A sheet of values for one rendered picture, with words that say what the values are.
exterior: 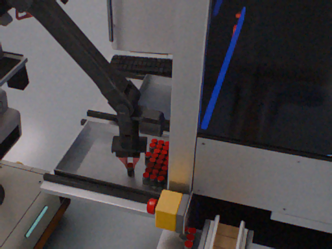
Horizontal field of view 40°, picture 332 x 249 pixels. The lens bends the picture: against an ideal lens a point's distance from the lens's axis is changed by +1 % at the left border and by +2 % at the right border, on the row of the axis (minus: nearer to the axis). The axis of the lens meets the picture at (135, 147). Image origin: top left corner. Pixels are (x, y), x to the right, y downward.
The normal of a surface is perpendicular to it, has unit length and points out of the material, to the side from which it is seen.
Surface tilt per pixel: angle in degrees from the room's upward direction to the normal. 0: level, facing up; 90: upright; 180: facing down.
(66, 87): 0
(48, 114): 0
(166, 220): 90
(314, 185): 90
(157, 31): 90
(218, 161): 90
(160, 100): 0
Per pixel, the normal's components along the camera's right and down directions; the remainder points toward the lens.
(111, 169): -0.02, -0.75
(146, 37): -0.18, 0.65
